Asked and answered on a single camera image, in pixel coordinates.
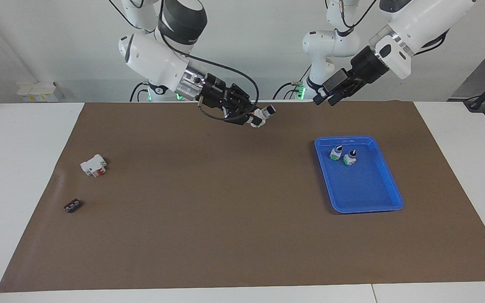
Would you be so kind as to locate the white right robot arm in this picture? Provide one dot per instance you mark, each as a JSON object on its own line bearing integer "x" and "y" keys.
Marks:
{"x": 154, "y": 59}

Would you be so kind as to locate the small dark terminal block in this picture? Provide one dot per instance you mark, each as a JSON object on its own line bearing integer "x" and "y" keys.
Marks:
{"x": 73, "y": 205}

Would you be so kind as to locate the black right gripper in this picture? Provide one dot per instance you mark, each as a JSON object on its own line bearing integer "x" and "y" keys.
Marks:
{"x": 217, "y": 92}

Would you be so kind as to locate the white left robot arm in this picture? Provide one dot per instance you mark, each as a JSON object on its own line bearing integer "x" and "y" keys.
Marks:
{"x": 419, "y": 21}

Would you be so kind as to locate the green base selector switch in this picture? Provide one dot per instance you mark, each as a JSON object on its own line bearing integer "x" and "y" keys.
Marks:
{"x": 349, "y": 159}
{"x": 335, "y": 154}

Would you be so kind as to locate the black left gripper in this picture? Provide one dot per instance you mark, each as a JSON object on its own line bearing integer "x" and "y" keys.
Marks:
{"x": 369, "y": 65}

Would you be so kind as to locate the brown table mat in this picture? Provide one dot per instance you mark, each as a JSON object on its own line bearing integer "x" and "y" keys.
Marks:
{"x": 225, "y": 210}

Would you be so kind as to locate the white switch part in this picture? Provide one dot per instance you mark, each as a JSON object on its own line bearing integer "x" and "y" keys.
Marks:
{"x": 261, "y": 114}

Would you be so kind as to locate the white red circuit breaker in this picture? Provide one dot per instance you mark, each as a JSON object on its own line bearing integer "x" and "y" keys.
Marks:
{"x": 93, "y": 166}

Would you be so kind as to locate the blue plastic tray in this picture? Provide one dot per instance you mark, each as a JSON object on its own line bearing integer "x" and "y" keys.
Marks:
{"x": 362, "y": 185}

